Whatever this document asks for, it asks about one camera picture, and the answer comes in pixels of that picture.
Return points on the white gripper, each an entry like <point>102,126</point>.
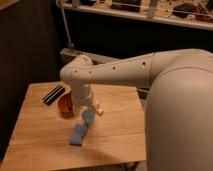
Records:
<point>82,96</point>

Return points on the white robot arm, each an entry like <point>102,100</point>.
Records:
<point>179,106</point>

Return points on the orange ceramic cup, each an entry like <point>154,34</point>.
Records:
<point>65,105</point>

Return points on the blue cup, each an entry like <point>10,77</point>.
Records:
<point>88,116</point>

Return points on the black rectangular box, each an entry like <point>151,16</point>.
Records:
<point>53,95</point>

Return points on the blue sponge block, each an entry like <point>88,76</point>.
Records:
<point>78,134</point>

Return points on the metal pole stand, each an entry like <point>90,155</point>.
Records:
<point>70,44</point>

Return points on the wooden table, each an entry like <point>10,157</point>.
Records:
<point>40,140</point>

